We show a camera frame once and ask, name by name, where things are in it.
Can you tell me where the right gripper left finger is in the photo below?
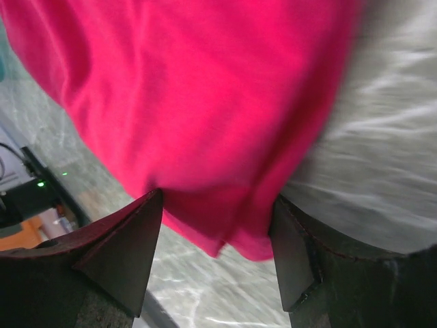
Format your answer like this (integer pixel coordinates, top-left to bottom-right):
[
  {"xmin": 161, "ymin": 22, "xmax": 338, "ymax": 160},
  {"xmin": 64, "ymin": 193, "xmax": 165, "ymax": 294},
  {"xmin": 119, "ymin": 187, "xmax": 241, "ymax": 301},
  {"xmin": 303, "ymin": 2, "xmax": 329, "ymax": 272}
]
[{"xmin": 1, "ymin": 190, "xmax": 163, "ymax": 327}]

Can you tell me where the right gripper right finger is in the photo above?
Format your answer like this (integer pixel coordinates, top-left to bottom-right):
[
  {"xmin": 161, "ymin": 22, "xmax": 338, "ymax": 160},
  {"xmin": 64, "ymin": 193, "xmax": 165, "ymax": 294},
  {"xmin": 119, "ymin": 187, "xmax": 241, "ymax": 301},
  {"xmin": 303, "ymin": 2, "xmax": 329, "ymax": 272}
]
[{"xmin": 269, "ymin": 197, "xmax": 436, "ymax": 327}]

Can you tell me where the pink t-shirt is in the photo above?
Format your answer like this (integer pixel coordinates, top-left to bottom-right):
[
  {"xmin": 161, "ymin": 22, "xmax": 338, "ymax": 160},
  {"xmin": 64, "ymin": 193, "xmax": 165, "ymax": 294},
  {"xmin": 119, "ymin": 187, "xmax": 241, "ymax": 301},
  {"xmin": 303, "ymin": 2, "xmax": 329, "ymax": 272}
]
[{"xmin": 1, "ymin": 1, "xmax": 363, "ymax": 261}]

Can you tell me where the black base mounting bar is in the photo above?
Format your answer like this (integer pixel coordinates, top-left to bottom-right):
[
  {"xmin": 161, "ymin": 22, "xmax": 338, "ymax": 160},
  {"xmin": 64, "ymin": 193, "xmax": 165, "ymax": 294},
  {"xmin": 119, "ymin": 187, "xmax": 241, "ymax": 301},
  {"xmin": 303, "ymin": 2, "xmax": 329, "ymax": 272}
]
[{"xmin": 1, "ymin": 143, "xmax": 91, "ymax": 228}]

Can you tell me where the teal transparent plastic bin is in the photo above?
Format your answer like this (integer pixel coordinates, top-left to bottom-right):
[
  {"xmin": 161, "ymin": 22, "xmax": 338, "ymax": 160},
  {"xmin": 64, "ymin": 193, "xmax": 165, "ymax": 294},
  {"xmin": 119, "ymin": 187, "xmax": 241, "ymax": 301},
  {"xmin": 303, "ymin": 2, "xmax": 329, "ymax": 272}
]
[{"xmin": 0, "ymin": 23, "xmax": 8, "ymax": 82}]

